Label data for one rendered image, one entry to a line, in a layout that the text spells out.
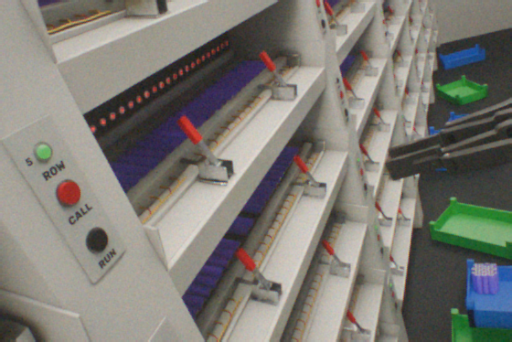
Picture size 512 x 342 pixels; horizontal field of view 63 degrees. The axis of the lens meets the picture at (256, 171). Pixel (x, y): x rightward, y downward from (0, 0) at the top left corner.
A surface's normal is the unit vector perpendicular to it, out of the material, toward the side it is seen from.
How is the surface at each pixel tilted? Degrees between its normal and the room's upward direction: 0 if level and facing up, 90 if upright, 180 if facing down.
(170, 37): 105
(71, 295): 90
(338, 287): 15
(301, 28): 90
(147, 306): 90
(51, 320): 90
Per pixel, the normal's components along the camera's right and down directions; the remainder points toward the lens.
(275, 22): -0.37, 0.50
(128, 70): 0.93, 0.13
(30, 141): 0.87, -0.10
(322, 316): -0.08, -0.85
